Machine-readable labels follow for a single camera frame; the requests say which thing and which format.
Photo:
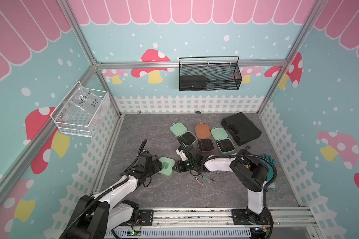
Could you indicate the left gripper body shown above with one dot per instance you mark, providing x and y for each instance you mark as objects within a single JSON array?
[{"x": 154, "y": 168}]

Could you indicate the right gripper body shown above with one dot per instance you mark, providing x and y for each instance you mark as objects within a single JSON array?
[{"x": 185, "y": 166}]

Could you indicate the green case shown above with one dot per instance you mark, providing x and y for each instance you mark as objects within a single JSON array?
[
  {"x": 224, "y": 143},
  {"x": 167, "y": 166},
  {"x": 184, "y": 135}
]

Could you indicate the brown case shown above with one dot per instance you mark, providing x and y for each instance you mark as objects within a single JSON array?
[{"x": 204, "y": 142}]

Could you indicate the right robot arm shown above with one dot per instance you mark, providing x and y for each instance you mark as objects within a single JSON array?
[{"x": 255, "y": 172}]

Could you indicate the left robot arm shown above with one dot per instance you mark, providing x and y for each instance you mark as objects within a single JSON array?
[{"x": 94, "y": 216}]

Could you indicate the black plastic tool case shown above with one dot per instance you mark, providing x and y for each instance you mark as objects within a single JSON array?
[{"x": 241, "y": 128}]

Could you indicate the black box in basket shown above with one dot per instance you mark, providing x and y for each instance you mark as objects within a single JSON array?
[{"x": 192, "y": 83}]

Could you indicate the clear plastic bag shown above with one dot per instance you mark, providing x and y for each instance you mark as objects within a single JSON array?
[{"x": 85, "y": 109}]

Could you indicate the black wire wall basket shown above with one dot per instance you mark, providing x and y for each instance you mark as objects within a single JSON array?
[{"x": 222, "y": 72}]

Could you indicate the front aluminium rail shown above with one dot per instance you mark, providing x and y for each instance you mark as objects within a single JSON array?
[{"x": 224, "y": 217}]

